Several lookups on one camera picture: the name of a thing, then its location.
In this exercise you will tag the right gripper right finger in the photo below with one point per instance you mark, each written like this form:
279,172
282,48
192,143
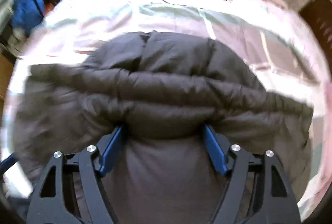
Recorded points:
257,188

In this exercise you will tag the blue jacket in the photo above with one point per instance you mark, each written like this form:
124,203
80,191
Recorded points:
27,14

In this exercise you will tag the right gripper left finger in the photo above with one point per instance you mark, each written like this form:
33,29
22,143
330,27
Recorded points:
70,189

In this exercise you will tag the patterned bed sheet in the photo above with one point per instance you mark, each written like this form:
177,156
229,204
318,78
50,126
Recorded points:
277,44

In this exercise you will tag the olive grey puffer coat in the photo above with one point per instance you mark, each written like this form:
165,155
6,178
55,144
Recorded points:
163,88

